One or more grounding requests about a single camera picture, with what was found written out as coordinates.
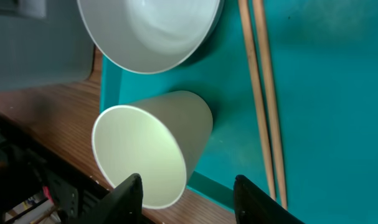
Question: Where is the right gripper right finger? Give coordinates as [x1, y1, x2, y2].
[234, 175, 303, 224]

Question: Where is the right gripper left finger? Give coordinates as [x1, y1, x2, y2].
[69, 174, 143, 224]

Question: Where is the pale green cup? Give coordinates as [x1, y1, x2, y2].
[92, 91, 213, 209]

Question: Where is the teal serving tray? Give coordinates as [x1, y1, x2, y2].
[100, 0, 378, 223]

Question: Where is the grey bowl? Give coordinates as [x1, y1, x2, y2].
[77, 0, 224, 74]

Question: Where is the grey plastic dish rack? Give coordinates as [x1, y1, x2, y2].
[0, 0, 94, 91]

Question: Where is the lower wooden chopstick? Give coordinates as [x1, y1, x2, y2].
[238, 0, 276, 200]

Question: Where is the wooden chopstick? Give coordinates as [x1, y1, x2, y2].
[252, 0, 288, 210]
[238, 0, 276, 200]

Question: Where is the upper wooden chopstick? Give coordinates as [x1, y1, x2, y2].
[252, 0, 288, 210]

